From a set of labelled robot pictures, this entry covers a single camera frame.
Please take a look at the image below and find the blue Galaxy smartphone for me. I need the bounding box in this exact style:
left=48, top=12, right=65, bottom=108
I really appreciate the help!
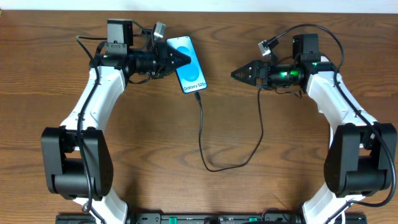
left=166, top=36, right=208, bottom=94

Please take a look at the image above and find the black USB charging cable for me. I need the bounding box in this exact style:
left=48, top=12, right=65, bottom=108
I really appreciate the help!
left=194, top=85, right=265, bottom=173

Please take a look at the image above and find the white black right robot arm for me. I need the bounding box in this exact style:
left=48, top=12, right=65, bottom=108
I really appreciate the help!
left=231, top=34, right=397, bottom=223

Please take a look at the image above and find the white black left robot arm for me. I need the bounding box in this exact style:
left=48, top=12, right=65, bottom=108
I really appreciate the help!
left=41, top=19, right=191, bottom=223

